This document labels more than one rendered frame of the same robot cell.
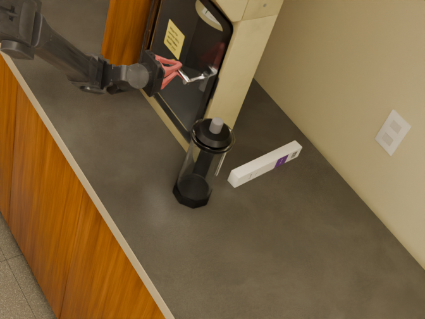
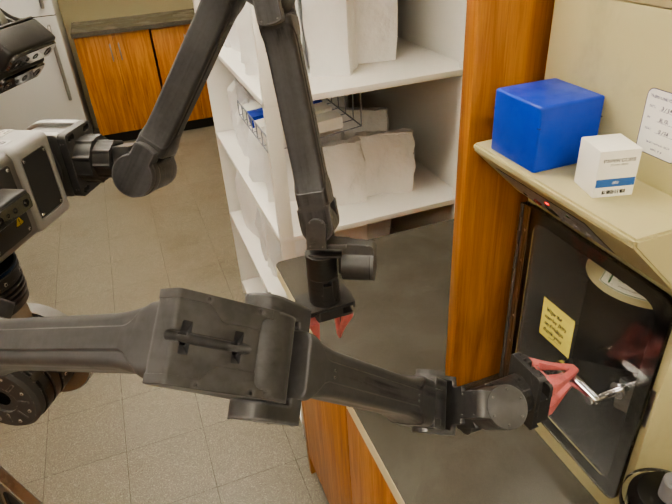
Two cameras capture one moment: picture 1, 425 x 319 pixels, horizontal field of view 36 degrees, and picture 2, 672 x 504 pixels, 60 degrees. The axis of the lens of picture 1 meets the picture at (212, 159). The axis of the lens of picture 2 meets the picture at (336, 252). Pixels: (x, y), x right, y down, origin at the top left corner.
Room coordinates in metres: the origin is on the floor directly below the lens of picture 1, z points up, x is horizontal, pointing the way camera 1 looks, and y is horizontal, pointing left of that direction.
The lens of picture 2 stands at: (0.58, 0.14, 1.84)
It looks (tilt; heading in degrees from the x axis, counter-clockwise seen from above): 32 degrees down; 30
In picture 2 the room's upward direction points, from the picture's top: 4 degrees counter-clockwise
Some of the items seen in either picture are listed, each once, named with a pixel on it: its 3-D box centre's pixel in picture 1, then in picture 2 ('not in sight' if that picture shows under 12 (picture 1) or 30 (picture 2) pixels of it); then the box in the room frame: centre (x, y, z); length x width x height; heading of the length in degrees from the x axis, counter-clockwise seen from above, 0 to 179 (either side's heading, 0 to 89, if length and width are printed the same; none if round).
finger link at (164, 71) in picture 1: (164, 71); (549, 383); (1.27, 0.19, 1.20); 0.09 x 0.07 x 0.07; 140
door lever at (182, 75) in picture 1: (185, 71); (586, 380); (1.30, 0.14, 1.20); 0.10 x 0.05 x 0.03; 48
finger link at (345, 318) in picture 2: not in sight; (331, 319); (1.33, 0.60, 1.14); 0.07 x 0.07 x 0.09; 49
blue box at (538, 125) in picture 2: not in sight; (544, 123); (1.38, 0.27, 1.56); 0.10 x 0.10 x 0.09; 49
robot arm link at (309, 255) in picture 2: not in sight; (324, 263); (1.33, 0.60, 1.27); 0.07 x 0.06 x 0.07; 109
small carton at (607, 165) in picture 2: not in sight; (606, 165); (1.30, 0.18, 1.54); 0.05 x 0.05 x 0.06; 34
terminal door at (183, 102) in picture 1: (179, 54); (569, 349); (1.37, 0.18, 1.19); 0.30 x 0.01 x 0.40; 48
